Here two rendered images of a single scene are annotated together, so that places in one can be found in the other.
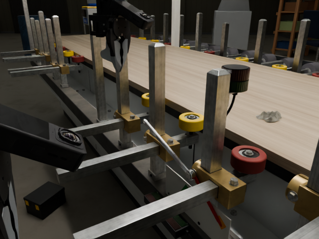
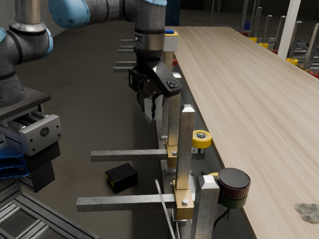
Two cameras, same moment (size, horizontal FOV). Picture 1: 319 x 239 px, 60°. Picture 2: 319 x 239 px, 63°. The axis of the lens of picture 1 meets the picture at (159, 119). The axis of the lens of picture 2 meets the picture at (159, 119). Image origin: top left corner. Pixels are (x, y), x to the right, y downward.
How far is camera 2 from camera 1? 0.34 m
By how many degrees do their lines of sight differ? 25
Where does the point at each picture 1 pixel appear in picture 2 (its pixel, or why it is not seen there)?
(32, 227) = not seen: hidden behind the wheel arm
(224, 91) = (210, 202)
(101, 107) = (165, 124)
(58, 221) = not seen: hidden behind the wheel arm
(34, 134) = not seen: outside the picture
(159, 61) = (186, 125)
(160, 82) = (185, 143)
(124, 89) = (173, 125)
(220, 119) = (204, 225)
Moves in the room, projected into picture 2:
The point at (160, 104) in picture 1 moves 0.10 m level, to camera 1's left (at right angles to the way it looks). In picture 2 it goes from (184, 162) to (154, 152)
